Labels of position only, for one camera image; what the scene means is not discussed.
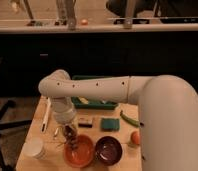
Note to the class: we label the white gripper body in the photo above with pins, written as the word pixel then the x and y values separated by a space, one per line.
pixel 63 110

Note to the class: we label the dark red grapes bunch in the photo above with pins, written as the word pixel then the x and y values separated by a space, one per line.
pixel 70 134

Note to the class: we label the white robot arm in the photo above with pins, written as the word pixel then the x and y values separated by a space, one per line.
pixel 167 107

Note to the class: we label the red orange bowl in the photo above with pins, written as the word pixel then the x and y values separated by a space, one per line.
pixel 82 155

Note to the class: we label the dark purple bowl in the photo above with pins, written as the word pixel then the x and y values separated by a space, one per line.
pixel 108 150

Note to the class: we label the yellow corn cob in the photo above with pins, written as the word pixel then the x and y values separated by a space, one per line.
pixel 83 100

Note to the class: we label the black wooden block brush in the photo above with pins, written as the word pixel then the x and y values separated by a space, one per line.
pixel 85 122

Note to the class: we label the green plastic tray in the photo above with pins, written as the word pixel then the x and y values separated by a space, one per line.
pixel 93 104

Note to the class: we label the teal green sponge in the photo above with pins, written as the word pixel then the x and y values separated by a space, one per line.
pixel 110 124

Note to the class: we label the white round container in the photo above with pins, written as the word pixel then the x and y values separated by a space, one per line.
pixel 34 148

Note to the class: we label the black office chair base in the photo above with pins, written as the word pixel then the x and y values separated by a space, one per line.
pixel 3 126

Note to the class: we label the orange peach fruit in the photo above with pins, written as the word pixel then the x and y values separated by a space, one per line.
pixel 135 138

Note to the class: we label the person in striped jacket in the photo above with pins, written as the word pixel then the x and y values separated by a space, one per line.
pixel 119 7

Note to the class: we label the white handled brush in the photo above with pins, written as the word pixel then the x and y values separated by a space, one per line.
pixel 46 116

